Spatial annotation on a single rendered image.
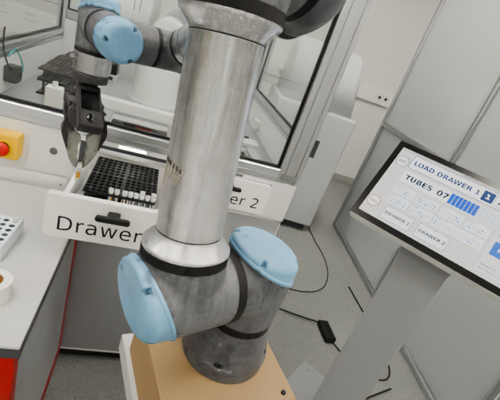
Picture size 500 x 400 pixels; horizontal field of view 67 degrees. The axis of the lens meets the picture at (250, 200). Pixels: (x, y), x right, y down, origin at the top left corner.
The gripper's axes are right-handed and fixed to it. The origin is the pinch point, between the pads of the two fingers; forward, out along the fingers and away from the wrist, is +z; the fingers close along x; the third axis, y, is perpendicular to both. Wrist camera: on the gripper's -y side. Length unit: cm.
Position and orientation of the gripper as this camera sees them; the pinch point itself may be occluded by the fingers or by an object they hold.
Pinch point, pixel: (79, 163)
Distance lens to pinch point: 94.7
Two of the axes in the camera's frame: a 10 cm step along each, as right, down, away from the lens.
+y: -5.0, -5.1, 7.0
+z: -3.1, 8.6, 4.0
